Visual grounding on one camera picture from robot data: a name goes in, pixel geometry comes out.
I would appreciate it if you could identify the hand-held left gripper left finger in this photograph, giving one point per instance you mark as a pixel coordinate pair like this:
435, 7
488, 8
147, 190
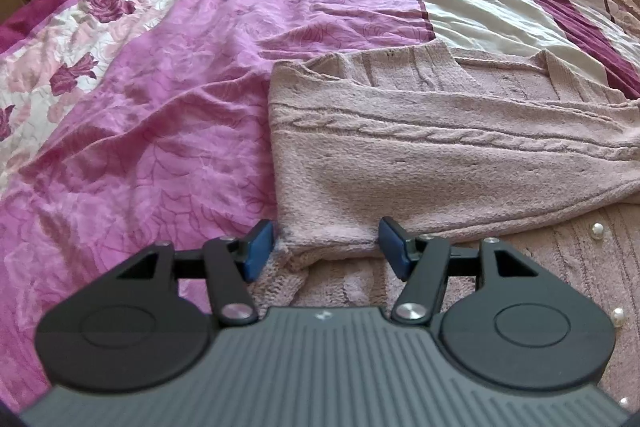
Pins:
257, 252

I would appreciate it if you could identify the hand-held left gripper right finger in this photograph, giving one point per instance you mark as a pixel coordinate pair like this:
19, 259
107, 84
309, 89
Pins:
392, 247

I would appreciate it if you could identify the striped floral magenta bedspread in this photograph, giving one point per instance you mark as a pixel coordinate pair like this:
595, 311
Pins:
150, 132

